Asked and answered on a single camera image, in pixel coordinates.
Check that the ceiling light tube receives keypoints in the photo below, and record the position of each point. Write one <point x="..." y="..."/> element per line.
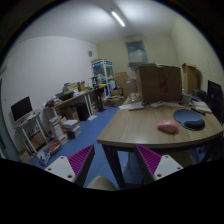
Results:
<point x="118" y="19"/>

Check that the stack of books on floor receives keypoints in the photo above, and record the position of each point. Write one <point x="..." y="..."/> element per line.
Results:
<point x="71" y="128"/>

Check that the large cardboard box on table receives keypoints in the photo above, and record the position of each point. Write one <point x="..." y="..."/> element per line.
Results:
<point x="156" y="83"/>

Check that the tall cardboard box right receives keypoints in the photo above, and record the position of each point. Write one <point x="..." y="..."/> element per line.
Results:
<point x="190" y="75"/>

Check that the black monitor on right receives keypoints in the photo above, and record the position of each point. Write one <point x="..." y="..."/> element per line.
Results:
<point x="214" y="100"/>

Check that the blue mouse pad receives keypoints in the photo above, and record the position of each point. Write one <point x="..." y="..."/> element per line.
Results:
<point x="189" y="119"/>

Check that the papers on table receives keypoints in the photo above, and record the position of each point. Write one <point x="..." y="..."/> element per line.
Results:
<point x="131" y="107"/>

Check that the white shelf with blue boxes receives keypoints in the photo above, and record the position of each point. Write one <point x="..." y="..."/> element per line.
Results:
<point x="103" y="70"/>

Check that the wooden table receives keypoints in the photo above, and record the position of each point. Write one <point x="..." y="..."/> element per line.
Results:
<point x="128" y="128"/>

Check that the white small stand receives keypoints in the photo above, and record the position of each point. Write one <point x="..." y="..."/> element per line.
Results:
<point x="33" y="134"/>

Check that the white remote on table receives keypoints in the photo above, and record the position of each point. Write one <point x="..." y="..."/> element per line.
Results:
<point x="158" y="104"/>

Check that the notebook with pen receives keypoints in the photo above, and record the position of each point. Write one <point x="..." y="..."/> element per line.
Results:
<point x="201" y="107"/>

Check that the black bin under desk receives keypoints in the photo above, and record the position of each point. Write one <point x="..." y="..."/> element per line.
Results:
<point x="82" y="111"/>

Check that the pink computer mouse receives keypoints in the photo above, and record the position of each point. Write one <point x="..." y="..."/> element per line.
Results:
<point x="168" y="126"/>

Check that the long wooden side desk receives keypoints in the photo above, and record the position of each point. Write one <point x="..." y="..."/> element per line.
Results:
<point x="53" y="111"/>

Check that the monitor on small white stand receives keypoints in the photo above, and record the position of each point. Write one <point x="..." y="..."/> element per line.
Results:
<point x="21" y="108"/>

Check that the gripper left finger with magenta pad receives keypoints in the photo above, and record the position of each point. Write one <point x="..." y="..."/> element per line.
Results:
<point x="75" y="167"/>

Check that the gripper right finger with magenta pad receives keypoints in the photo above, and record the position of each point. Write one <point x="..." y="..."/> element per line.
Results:
<point x="154" y="166"/>

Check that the round wall clock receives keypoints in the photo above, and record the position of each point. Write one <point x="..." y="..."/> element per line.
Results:
<point x="90" y="53"/>

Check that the cardboard box on floor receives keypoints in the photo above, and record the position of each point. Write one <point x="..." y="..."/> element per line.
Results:
<point x="114" y="101"/>

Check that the window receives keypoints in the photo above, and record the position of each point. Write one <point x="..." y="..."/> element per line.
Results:
<point x="136" y="51"/>

